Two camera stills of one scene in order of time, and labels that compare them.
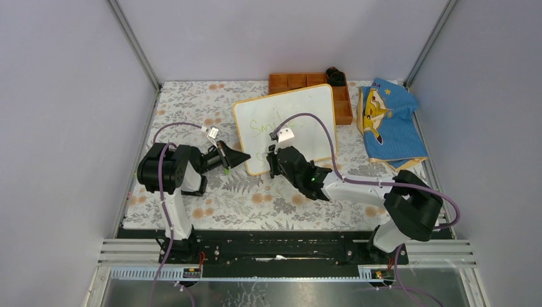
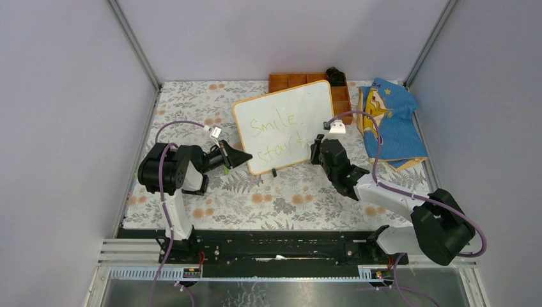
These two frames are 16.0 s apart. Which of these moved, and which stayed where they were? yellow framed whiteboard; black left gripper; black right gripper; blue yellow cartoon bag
Moved: black right gripper
Stayed: black left gripper; blue yellow cartoon bag; yellow framed whiteboard
